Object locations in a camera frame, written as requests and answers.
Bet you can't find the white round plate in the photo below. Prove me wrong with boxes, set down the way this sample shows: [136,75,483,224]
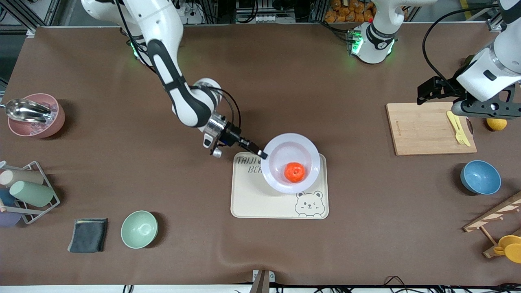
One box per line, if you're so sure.
[260,133,321,194]

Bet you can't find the orange mandarin fruit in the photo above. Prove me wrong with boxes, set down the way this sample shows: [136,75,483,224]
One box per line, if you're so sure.
[284,162,306,183]

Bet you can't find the wooden cutting board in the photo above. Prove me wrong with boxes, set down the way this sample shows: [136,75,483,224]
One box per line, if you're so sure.
[385,102,477,156]

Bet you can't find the cream bear print tray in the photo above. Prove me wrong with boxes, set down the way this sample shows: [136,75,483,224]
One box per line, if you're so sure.
[230,152,329,220]

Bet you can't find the blue bowl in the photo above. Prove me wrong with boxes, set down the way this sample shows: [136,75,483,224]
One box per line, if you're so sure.
[460,160,502,195]

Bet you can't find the pile of oranges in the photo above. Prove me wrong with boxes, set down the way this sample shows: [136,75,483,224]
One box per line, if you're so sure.
[324,0,375,23]

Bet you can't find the white power strip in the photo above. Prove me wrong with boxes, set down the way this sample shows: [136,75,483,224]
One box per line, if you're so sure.
[177,0,204,25]

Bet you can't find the wooden mug rack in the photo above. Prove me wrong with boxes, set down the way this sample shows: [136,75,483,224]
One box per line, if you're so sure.
[463,191,521,259]

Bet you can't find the brown table mat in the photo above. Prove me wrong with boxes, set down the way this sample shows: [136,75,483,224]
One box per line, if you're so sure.
[0,24,521,286]

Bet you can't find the light green bowl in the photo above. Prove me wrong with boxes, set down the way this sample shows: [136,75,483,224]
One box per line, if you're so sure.
[120,210,159,249]

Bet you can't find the yellow mug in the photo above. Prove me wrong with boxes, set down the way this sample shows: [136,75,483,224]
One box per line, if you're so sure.
[493,235,521,264]

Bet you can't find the dark grey folded cloth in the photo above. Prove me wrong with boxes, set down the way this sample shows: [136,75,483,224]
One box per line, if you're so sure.
[67,218,109,254]

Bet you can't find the pink bowl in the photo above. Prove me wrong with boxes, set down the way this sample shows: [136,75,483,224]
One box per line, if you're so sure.
[8,93,66,139]

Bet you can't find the mint green cup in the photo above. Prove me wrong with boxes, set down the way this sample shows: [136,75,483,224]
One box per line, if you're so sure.
[9,180,55,208]

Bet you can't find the shiny metal scoop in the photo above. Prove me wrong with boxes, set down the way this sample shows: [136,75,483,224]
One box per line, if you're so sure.
[5,98,53,123]

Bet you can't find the beige cup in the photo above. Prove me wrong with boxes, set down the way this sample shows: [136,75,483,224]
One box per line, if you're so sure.
[0,169,44,188]

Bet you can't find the blue cup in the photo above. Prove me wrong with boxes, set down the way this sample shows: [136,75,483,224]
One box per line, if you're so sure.
[0,188,17,207]

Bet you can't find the purple cup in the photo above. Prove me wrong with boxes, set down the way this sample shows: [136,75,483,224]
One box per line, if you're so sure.
[0,212,22,227]

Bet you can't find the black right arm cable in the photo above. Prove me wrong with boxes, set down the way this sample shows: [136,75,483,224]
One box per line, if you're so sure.
[191,83,243,137]

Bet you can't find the dark grey camera mount bracket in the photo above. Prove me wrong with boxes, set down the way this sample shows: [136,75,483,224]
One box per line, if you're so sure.
[451,83,521,120]

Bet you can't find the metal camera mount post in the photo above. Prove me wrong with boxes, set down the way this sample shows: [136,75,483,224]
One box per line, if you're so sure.
[249,269,276,293]

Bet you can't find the grey wire cup rack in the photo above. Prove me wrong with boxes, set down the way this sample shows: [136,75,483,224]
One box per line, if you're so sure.
[0,161,61,225]

